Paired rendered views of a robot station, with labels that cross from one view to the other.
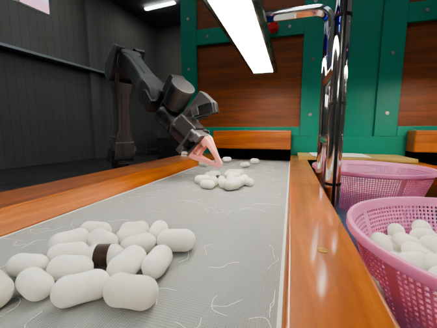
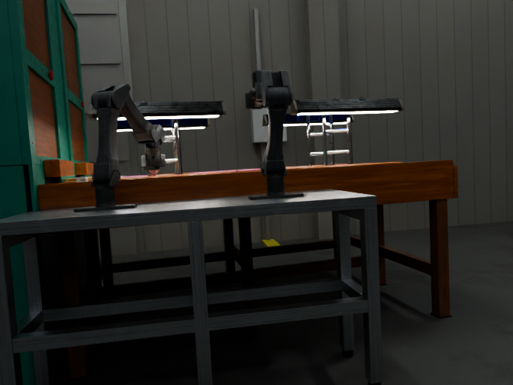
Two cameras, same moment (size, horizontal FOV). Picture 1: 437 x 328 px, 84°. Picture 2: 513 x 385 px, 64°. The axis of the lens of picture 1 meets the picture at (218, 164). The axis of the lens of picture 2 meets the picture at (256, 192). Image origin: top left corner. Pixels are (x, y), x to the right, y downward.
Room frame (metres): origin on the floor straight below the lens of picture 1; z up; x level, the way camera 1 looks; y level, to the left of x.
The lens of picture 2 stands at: (1.14, 1.83, 0.80)
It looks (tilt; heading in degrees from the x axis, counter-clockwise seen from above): 4 degrees down; 239
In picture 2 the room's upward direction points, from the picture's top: 3 degrees counter-clockwise
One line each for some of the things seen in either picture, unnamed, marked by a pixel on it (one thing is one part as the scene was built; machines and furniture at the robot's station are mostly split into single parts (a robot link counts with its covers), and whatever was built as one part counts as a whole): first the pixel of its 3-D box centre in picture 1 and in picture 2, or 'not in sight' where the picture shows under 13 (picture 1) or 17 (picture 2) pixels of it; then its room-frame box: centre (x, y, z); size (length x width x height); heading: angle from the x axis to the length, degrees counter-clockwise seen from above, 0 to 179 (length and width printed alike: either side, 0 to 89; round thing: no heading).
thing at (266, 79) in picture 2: not in sight; (269, 94); (0.31, 0.57, 1.05); 0.30 x 0.09 x 0.12; 68
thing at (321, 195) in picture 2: not in sight; (194, 202); (0.50, 0.24, 0.65); 1.20 x 0.90 x 0.04; 158
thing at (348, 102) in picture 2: not in sight; (347, 105); (-0.41, 0.22, 1.08); 0.62 x 0.08 x 0.07; 163
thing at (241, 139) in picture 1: (251, 139); (60, 168); (0.96, -0.13, 0.83); 0.30 x 0.06 x 0.07; 73
